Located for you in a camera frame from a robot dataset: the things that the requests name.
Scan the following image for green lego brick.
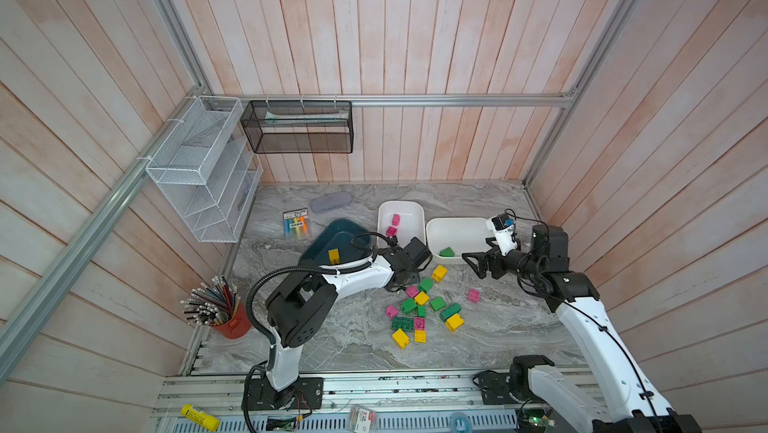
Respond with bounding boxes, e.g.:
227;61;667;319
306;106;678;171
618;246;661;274
439;247;455;258

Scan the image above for yellow lego brick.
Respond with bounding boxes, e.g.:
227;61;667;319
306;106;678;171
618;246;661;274
328;249;341;265

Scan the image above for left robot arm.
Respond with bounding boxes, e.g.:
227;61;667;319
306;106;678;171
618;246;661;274
241;236;432;416

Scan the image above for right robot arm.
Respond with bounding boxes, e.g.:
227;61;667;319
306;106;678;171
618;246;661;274
462;213;701;432

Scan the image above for white bin right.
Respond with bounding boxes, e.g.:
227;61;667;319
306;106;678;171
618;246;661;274
426;217;494;265

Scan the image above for white bin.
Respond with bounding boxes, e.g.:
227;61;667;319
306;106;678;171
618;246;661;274
377;200;427;246
426;217;494;265

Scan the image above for yellow lego centre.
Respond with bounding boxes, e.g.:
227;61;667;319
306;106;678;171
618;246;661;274
414;291;430;306

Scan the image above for yellow lego near bins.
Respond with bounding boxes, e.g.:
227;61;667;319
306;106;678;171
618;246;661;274
431;265;447;283

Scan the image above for pink lego far right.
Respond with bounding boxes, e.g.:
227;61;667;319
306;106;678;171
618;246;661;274
467;289;480;303

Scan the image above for green lego centre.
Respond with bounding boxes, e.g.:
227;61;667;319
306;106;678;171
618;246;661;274
429;297;446;312

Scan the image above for dark green flat lego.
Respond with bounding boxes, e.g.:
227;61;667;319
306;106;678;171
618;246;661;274
391;316;415;332

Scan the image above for white bin middle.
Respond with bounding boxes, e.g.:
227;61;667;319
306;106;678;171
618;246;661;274
377;200;427;246

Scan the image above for green long lego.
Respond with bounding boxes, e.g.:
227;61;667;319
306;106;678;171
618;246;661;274
439;303;462;322

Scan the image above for yellow lego front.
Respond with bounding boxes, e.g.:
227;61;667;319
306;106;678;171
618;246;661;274
392;329;410;349

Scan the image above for yellow lego right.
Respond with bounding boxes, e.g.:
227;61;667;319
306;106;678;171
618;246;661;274
445;313;464;332

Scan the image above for teal plastic bin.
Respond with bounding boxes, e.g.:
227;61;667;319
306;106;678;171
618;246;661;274
299;218;374;266

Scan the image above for grey fabric pouch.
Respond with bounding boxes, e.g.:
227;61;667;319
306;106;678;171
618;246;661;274
310;191;353;213

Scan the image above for rainbow colour card pack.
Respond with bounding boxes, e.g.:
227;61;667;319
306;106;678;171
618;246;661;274
282;207;309;239

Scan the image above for red pencil cup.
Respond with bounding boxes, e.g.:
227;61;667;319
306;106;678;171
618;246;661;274
180;276;252;339

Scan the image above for black mesh basket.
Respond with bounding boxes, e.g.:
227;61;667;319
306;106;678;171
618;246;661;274
240;99;355;155

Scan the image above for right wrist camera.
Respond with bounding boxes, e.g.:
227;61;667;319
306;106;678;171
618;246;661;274
487;208;519;255

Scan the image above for white wire mesh shelf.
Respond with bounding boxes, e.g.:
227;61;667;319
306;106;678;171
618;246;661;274
146;96;263;243

